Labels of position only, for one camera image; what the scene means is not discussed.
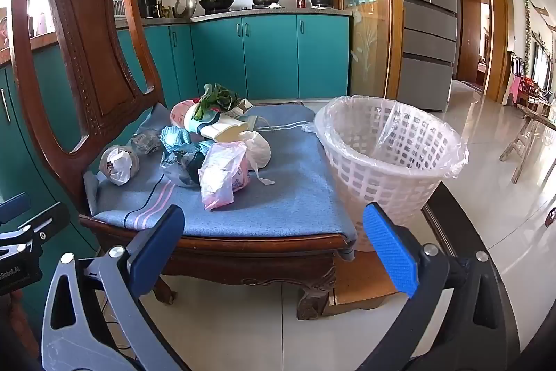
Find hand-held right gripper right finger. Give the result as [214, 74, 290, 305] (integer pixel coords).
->
[362, 201, 515, 371]

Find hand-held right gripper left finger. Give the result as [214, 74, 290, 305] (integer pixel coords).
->
[41, 204, 192, 371]

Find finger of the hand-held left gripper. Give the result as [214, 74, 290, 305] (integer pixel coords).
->
[0, 192, 32, 225]
[0, 201, 71, 263]

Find dark teal bag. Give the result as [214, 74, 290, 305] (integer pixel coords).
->
[162, 140, 215, 189]

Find white plastic mesh basket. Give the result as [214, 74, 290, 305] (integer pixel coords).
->
[313, 94, 467, 253]

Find brown and white ball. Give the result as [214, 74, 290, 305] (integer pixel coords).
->
[100, 145, 140, 186]

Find pink translucent plastic bag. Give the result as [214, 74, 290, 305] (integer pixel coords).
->
[198, 140, 249, 211]

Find clear plastic wrap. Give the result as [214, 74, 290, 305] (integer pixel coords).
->
[130, 130, 163, 156]

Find blue cloth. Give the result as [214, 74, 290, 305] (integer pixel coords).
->
[160, 125, 194, 156]

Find clear plastic basket liner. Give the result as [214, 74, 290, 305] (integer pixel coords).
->
[301, 94, 470, 180]

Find white and blue paper cup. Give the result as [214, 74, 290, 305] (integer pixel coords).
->
[183, 110, 249, 143]

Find pink printed plastic packet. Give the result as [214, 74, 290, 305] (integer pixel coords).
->
[169, 99, 205, 135]

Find small white carton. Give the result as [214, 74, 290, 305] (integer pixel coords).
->
[226, 98, 253, 120]

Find green vegetable leaves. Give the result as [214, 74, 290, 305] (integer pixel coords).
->
[192, 83, 240, 120]

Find brown low table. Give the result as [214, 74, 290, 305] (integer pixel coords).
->
[328, 182, 500, 306]

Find blue striped towel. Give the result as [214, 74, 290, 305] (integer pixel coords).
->
[82, 102, 357, 263]

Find wooden bench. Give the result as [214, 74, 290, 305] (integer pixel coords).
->
[499, 104, 556, 185]

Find carved wooden chair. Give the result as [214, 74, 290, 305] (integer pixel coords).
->
[9, 0, 354, 320]

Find teal kitchen cabinets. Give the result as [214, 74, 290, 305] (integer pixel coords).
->
[0, 12, 352, 311]

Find brown wooden door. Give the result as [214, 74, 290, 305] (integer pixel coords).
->
[456, 0, 492, 94]

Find grey refrigerator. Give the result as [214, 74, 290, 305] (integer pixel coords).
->
[393, 0, 459, 113]

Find black air fryer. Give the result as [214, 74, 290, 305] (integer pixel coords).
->
[136, 0, 159, 19]

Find wood framed glass door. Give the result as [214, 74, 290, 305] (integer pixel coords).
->
[328, 0, 402, 100]

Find round metal lid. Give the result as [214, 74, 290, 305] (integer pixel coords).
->
[174, 0, 198, 19]

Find black wok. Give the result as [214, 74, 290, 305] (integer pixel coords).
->
[198, 0, 236, 12]

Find black cable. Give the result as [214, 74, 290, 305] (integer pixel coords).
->
[102, 297, 131, 350]

